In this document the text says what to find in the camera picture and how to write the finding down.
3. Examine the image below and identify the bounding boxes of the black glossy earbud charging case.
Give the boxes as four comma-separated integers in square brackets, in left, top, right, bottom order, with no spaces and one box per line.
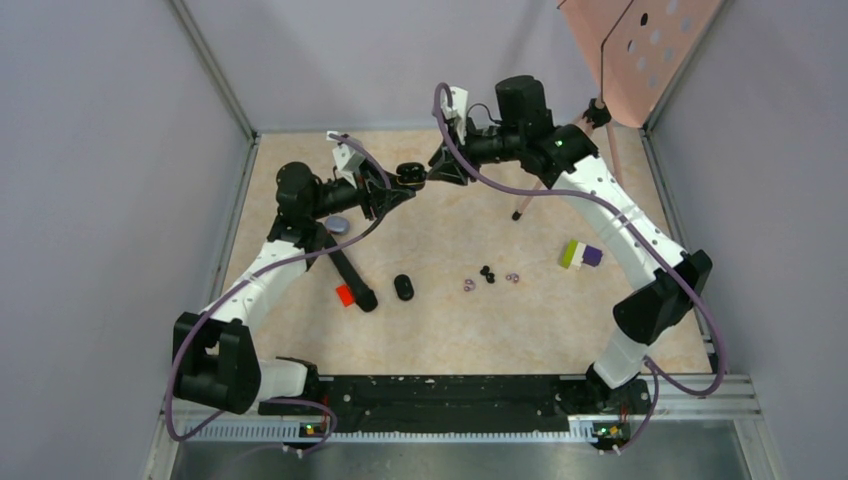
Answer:
[395,162,428,191]

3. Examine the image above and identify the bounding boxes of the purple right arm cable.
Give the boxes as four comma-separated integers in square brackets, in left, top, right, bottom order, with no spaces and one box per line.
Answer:
[431,82,729,455]

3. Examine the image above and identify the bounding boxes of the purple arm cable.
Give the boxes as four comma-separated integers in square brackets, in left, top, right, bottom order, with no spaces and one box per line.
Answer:
[431,82,729,455]
[164,132,393,458]

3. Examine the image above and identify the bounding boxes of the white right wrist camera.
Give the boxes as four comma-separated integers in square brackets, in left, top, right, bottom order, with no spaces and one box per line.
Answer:
[439,86,469,145]

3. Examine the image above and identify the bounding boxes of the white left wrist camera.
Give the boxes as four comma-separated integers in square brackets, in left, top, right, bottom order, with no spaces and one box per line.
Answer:
[326,131,366,185]

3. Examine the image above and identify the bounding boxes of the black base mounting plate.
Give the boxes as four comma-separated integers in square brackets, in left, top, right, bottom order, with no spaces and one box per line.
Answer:
[258,375,650,438]

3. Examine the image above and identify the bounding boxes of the grey oval pebble case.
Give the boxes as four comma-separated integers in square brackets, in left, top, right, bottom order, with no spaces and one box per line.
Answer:
[324,215,351,236]

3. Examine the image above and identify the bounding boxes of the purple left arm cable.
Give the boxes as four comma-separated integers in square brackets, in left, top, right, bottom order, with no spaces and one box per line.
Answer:
[164,132,393,458]

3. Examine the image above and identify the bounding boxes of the green white purple block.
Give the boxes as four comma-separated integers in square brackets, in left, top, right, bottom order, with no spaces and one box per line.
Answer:
[558,239,603,269]

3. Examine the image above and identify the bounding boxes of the black oval case on table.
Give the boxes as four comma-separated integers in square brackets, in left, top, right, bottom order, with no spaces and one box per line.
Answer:
[393,274,415,301]

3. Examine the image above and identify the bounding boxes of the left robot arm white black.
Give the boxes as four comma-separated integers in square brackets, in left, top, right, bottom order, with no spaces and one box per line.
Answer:
[172,162,426,414]

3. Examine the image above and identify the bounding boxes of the black cylinder orange ends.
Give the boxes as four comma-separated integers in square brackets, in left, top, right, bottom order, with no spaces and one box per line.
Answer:
[328,249,379,312]

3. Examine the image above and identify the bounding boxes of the pink tripod stand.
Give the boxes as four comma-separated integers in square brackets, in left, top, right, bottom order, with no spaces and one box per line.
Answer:
[511,97,625,222]

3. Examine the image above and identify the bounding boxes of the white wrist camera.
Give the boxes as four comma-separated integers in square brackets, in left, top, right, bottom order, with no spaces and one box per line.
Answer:
[326,131,366,185]
[439,86,469,145]

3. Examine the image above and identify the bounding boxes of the black earbud pair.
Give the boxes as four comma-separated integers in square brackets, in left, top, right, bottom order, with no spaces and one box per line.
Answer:
[480,265,496,284]

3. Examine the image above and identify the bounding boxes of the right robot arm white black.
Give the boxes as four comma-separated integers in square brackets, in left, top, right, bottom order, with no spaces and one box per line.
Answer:
[429,75,718,412]

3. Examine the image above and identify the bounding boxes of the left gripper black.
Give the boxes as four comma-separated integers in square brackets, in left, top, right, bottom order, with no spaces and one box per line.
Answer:
[309,158,416,220]

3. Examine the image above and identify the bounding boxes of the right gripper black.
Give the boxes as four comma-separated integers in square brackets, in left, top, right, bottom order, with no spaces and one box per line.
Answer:
[425,115,522,187]

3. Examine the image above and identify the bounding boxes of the pink perforated board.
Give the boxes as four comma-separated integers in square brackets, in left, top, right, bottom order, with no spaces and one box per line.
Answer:
[557,0,723,128]

